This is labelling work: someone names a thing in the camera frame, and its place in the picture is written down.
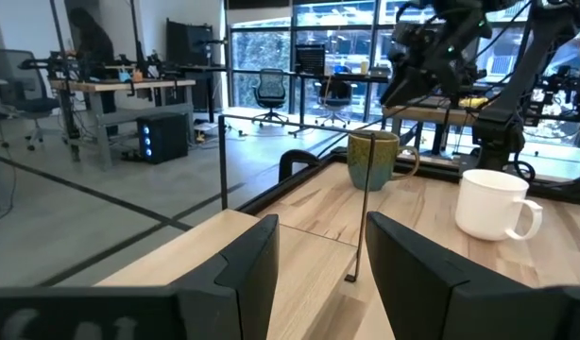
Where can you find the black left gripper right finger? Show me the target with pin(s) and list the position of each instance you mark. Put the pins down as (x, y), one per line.
(413, 283)

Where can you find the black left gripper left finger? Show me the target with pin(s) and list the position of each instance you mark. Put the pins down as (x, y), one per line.
(252, 283)

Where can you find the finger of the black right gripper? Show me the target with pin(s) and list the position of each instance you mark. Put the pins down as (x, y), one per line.
(405, 87)

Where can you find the green glazed ceramic mug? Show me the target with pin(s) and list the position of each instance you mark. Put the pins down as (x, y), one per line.
(389, 160)

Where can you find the white ceramic mug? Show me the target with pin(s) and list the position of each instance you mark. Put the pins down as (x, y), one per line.
(488, 203)

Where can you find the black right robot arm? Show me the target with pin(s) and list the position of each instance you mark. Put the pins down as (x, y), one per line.
(502, 118)

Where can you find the wooden workbench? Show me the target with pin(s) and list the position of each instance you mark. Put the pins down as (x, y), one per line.
(427, 114)

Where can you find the small yellow cup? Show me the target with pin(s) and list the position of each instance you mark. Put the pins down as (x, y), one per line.
(364, 67)

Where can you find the black padded office chair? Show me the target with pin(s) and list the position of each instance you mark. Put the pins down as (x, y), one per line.
(335, 94)

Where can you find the long black desk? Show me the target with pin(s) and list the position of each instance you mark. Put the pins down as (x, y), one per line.
(318, 75)

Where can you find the black monitor with vented back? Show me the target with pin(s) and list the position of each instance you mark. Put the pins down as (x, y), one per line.
(311, 59)

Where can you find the black mesh office chair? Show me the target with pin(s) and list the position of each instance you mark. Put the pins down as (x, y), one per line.
(270, 90)

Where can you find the black computer with blue lights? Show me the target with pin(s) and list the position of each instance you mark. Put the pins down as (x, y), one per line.
(165, 137)

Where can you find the large black panel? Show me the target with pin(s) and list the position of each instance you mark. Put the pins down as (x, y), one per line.
(188, 42)

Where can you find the wooden desk with grey legs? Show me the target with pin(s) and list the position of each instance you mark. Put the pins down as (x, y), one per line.
(124, 86)

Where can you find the person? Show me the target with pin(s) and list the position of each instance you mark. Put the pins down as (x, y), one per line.
(94, 47)

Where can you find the grey office chair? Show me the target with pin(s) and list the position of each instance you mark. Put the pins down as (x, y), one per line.
(21, 90)

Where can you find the thin black metal frame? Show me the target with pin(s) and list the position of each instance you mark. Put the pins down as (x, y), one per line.
(295, 264)

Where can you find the black aluminium table frame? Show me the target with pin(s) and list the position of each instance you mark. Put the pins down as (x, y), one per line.
(271, 192)

